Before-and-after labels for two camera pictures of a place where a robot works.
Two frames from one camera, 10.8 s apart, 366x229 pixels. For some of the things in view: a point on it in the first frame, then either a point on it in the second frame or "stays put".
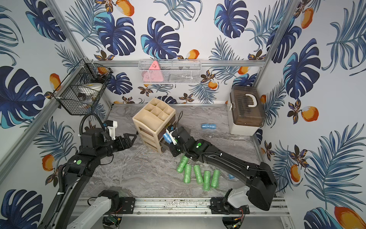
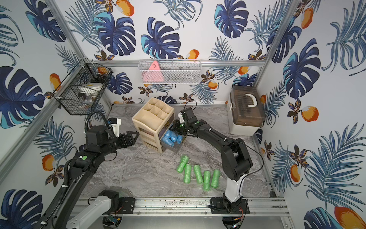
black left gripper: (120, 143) stays put
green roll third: (198, 175) stays put
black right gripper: (175, 153) -> (174, 128)
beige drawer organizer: (153, 120) stays put
